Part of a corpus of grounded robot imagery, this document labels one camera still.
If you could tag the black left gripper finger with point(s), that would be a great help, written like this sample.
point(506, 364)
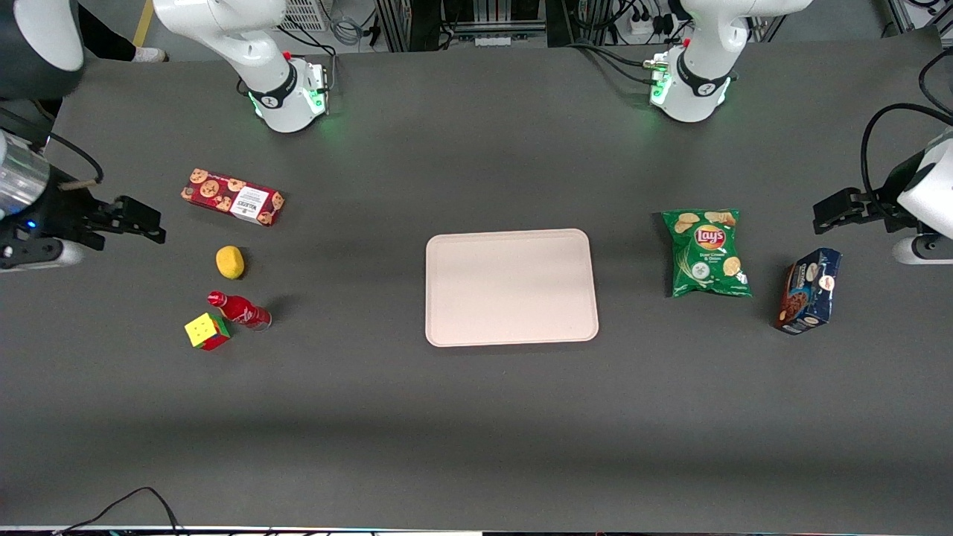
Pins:
point(834, 212)
point(861, 210)

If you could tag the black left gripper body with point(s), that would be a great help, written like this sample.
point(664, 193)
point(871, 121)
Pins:
point(875, 205)

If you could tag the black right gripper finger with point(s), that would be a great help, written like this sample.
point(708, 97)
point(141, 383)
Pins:
point(138, 218)
point(97, 227)

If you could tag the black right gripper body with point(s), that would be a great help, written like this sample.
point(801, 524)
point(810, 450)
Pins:
point(65, 214)

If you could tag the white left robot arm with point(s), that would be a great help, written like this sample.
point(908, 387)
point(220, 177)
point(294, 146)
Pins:
point(700, 97)

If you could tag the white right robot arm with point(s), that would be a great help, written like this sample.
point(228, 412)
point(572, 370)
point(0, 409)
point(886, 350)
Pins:
point(223, 30)

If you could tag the red coke bottle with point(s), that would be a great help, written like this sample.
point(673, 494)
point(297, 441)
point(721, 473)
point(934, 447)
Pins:
point(242, 309)

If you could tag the beige plastic tray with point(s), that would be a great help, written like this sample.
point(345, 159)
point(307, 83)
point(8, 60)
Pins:
point(511, 287)

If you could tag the dark blue cookie box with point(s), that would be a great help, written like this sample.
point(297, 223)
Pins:
point(808, 290)

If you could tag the red chocolate chip cookie box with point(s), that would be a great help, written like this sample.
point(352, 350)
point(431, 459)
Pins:
point(223, 195)

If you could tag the yellow lemon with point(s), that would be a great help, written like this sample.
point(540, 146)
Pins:
point(230, 262)

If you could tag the colourful puzzle cube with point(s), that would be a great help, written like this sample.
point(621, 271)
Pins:
point(202, 330)

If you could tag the green Lay's chips bag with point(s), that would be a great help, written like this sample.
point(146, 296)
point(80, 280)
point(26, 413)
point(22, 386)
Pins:
point(707, 253)

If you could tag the white shoe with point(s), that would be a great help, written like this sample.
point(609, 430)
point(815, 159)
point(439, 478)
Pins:
point(151, 54)

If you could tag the black trouser leg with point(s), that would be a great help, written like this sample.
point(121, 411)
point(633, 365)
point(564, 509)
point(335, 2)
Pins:
point(104, 33)

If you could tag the white power strip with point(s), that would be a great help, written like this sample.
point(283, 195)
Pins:
point(649, 26)

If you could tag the white perforated box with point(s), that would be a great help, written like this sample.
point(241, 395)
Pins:
point(304, 13)

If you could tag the black equipment rack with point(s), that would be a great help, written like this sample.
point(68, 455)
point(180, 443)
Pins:
point(484, 16)

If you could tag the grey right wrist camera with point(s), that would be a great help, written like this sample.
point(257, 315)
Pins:
point(45, 257)

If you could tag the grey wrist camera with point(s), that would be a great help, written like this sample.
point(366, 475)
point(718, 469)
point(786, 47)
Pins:
point(45, 257)
point(923, 251)

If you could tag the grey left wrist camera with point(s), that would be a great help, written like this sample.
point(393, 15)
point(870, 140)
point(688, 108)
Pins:
point(923, 251)

